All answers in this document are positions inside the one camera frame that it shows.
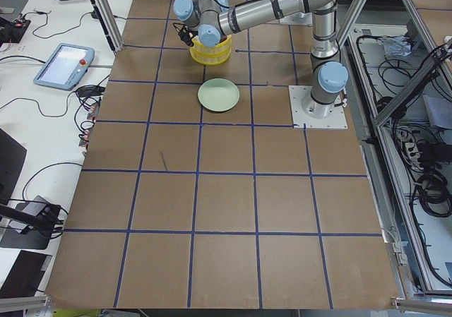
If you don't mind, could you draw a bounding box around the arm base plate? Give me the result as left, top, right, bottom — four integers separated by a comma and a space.
288, 85, 348, 130

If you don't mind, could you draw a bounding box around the light green plate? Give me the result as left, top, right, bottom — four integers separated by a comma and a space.
198, 78, 240, 112

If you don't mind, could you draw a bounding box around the yellow steamer basket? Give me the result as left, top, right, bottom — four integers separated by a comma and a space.
189, 48, 231, 66
190, 35, 232, 55

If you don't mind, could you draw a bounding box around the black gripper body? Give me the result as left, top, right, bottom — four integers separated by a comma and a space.
177, 27, 198, 47

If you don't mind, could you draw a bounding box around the right side frame post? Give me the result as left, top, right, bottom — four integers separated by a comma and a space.
337, 0, 367, 49

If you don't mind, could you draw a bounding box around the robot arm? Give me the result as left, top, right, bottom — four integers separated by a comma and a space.
172, 0, 345, 105

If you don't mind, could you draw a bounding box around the black power adapter left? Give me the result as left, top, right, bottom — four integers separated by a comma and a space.
76, 85, 105, 97

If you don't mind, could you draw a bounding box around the aluminium frame post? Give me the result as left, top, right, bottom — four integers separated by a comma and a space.
90, 0, 124, 52

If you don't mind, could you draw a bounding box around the crumpled white paper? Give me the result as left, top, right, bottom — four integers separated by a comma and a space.
380, 35, 411, 56

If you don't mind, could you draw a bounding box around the black camera stand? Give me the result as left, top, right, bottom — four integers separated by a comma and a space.
1, 196, 68, 250

